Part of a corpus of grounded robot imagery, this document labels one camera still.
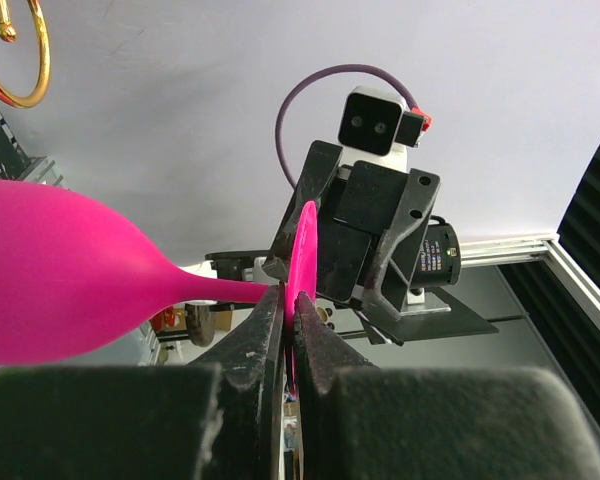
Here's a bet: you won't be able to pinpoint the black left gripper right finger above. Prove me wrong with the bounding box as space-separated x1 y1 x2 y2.
294 294 600 479

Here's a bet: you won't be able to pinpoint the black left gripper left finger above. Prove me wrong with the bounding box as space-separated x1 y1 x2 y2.
0 286 285 479

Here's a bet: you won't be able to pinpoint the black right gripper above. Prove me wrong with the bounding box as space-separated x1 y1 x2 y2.
263 140 461 325

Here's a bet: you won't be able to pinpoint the pink wine glass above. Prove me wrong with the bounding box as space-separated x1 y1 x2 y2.
0 176 319 396

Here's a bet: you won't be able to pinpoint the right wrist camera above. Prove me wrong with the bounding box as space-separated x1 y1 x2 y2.
337 86 432 173

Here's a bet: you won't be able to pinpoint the gold wire glass rack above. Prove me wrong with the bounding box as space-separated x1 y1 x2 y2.
0 1 51 109

